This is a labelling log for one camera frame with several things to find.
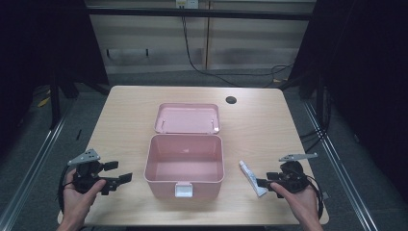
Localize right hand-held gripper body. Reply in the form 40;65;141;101
276;152;319;199

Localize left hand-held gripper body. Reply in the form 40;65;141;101
66;148;109;196

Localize white ointment tube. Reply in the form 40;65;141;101
238;160;268;198

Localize pink storage box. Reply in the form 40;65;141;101
143;102;225;199

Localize person's right hand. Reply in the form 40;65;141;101
269;182;319;224

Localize person's left hand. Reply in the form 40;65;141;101
60;168;107;229

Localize black metal stand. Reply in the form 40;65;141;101
278;73;331;129
47;73;81;131

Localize yellow floor tape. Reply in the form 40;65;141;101
37;90;52;108

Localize black horizontal metal bar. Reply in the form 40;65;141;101
87;7;312;21

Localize white power socket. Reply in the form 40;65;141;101
175;0;200;10

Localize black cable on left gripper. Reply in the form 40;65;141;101
57;164;75;214

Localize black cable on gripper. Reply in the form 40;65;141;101
57;164;75;214
304;174;325;220

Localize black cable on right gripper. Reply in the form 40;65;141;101
304;174;325;220

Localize black floor cables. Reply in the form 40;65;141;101
299;95;333;154

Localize aluminium floor rail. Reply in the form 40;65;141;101
0;109;70;231
302;101;383;231

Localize black hanging wall cable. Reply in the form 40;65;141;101
180;14;294;89

